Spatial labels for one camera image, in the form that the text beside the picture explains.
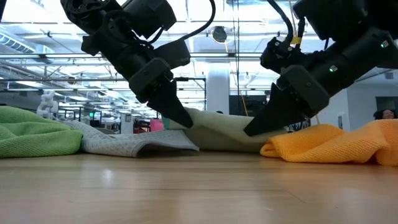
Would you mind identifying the orange microfiber towel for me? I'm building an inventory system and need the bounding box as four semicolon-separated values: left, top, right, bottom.
260;119;398;167

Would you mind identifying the white building column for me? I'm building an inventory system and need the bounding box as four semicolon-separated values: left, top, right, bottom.
206;62;231;114

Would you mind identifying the red plastic bin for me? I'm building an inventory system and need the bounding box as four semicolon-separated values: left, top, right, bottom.
150;119;165;133

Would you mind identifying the black hanging cable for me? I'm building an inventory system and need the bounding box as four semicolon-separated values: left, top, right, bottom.
231;0;241;96

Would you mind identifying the thin yellow hanging cable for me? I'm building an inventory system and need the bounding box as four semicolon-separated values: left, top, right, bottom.
224;40;249;116

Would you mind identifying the white robot figure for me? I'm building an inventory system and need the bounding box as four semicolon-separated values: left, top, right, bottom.
36;90;60;121

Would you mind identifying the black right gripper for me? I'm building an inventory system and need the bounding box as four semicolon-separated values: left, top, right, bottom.
243;58;346;137

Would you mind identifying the grey microfiber towel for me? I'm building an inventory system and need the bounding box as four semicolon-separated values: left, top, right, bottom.
63;119;200;158

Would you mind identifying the thick yellow hanging cable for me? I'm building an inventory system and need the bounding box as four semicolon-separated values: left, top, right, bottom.
287;0;322;125

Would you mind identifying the bright green microfiber towel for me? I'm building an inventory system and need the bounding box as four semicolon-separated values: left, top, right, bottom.
0;105;83;159

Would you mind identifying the person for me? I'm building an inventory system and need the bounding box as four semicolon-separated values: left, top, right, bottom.
373;108;398;121

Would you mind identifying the black metal frame rig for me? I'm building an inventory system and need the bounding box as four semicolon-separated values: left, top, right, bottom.
174;77;207;111

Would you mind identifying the black monitor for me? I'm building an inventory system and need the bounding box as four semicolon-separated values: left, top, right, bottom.
229;95;268;118

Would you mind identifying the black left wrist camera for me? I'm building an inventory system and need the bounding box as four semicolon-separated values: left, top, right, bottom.
154;39;192;70

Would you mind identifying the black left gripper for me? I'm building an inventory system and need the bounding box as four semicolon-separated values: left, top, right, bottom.
102;40;194;129

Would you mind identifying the black left camera cable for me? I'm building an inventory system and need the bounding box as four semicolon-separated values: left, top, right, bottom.
136;0;217;44

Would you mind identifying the pale green microfiber towel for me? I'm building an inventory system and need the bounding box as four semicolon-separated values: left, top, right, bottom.
162;107;287;153

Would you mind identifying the large ceiling cable reel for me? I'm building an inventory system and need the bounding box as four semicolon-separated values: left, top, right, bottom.
211;26;228;44

